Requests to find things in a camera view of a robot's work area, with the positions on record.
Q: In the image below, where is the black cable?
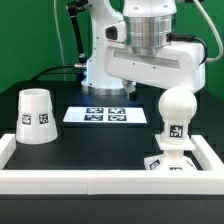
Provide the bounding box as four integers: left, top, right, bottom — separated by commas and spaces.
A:
30, 64, 88, 82

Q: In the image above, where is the white lamp bulb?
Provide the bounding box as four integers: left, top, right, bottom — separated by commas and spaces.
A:
158, 87, 197, 144

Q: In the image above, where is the white marker tag sheet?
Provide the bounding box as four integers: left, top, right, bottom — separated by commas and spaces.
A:
63, 107, 147, 124

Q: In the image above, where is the white lamp shade cone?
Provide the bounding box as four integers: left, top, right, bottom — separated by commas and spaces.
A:
16, 88, 58, 145

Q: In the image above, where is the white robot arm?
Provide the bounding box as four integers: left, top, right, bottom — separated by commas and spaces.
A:
84, 0, 220, 100

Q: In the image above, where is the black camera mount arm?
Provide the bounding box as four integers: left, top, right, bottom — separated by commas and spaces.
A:
66, 0, 88, 63

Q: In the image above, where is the white cable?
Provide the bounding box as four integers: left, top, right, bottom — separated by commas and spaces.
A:
53, 0, 68, 81

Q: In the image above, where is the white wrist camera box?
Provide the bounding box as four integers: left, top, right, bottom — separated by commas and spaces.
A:
105, 24, 127, 43

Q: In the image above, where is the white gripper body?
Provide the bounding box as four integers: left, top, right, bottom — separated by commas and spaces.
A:
104, 41, 205, 93

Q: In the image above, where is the white lamp base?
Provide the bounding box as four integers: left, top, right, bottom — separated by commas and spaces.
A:
144, 134, 197, 172

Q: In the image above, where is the white U-shaped fence frame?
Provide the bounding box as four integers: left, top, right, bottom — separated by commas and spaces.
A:
0, 134, 224, 195

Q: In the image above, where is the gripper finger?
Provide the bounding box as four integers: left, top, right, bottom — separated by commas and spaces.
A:
122, 80, 138, 102

